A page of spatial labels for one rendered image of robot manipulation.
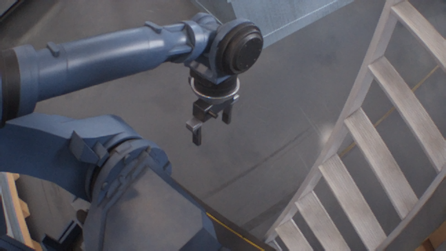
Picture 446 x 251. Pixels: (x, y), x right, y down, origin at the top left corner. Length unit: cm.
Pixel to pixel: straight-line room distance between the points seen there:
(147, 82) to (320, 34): 109
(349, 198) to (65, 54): 97
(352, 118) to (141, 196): 64
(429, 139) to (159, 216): 82
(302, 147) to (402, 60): 102
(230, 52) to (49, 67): 59
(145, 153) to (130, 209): 18
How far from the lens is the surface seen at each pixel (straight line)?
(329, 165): 142
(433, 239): 216
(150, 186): 131
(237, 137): 245
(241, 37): 124
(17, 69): 81
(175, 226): 125
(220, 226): 192
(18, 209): 280
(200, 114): 147
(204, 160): 244
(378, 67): 112
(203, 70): 136
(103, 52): 96
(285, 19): 267
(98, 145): 132
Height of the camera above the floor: 215
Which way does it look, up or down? 59 degrees down
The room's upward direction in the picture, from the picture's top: 22 degrees counter-clockwise
